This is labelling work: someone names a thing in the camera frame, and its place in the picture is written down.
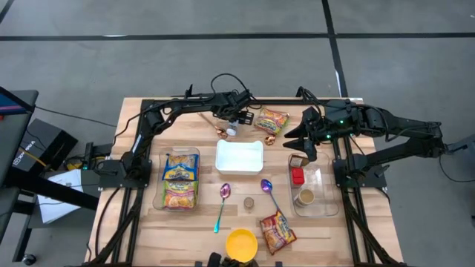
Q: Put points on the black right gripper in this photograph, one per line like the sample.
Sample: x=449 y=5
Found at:
x=319 y=126

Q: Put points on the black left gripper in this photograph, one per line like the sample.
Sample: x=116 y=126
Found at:
x=232 y=102

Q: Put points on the small white labelled bottle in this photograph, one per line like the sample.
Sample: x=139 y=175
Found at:
x=232 y=128

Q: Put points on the copper coloured spoon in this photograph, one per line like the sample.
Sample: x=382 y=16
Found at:
x=269 y=140
x=221 y=132

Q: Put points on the small brown food package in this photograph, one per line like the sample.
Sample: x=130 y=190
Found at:
x=298 y=161

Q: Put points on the red small block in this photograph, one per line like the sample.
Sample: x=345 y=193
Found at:
x=297 y=175

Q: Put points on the round paper cup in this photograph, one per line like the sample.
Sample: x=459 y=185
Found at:
x=305 y=197

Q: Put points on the red instant noodle packet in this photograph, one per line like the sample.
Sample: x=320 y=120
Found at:
x=277 y=231

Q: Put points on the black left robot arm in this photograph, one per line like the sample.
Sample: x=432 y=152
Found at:
x=154 y=120

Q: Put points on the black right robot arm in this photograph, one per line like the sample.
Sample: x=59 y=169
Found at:
x=401 y=126

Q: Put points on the white rectangular tray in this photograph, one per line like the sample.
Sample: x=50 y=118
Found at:
x=239 y=157

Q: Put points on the black flat bar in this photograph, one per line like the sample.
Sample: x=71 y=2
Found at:
x=200 y=94

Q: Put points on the iridescent purple spoon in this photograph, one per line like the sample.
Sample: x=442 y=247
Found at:
x=266 y=185

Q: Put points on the clear plastic container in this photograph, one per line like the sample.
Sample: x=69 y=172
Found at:
x=157 y=202
x=324 y=202

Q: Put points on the small brown round cap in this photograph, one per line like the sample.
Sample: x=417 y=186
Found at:
x=248 y=202

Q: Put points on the yellow plastic bowl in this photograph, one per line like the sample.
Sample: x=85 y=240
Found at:
x=241 y=245

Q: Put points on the white paper sheet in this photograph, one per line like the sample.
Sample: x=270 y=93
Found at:
x=59 y=194

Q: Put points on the black equipment box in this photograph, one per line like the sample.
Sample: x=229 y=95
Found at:
x=41 y=146

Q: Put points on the black side desk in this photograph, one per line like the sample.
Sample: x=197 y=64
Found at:
x=13 y=130

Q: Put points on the dark laptop screen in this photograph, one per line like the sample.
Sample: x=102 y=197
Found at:
x=11 y=104

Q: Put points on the black caster wheel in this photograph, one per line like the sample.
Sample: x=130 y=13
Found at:
x=29 y=259

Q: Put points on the black aluminium table frame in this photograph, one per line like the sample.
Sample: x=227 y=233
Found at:
x=278 y=101

